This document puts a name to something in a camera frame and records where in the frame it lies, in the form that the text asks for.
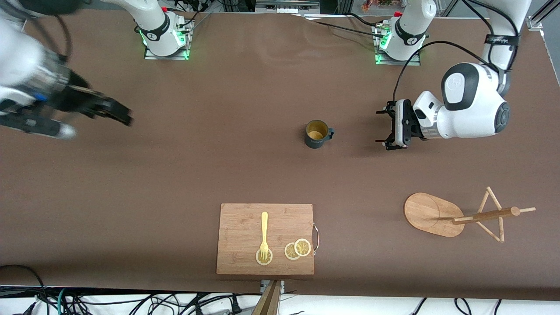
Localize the dark teal ribbed mug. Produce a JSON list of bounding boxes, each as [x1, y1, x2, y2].
[[304, 119, 336, 150]]

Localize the wooden mug rack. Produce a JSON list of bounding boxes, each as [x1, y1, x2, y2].
[[403, 186, 536, 243]]

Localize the grey power strip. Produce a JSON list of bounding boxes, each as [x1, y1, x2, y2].
[[255, 0, 321, 14]]

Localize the yellow plastic fork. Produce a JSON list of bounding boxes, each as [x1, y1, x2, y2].
[[259, 212, 269, 261]]

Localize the wooden cutting board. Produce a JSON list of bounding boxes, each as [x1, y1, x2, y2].
[[216, 203, 315, 276]]

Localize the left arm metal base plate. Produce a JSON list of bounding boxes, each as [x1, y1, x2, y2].
[[374, 24, 421, 66]]

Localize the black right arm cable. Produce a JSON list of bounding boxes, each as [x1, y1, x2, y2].
[[26, 11, 73, 62]]

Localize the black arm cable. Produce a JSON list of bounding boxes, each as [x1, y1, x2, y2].
[[392, 0, 521, 104], [26, 11, 73, 62]]

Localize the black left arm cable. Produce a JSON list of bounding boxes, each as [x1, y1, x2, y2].
[[392, 0, 521, 104]]

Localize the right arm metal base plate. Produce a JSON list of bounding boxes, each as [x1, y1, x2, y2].
[[144, 17, 192, 60]]

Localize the black cable across table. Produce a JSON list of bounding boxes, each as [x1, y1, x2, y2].
[[302, 12, 385, 38]]

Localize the aluminium frame corner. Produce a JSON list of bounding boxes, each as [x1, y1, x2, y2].
[[526, 0, 560, 32]]

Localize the black looped floor cable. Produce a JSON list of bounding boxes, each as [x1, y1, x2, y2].
[[0, 264, 49, 315]]

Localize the teal floor cable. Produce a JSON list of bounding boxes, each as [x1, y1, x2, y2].
[[57, 287, 71, 315]]

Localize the brown camera stand beam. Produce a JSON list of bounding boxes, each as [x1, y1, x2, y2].
[[252, 280, 286, 315]]

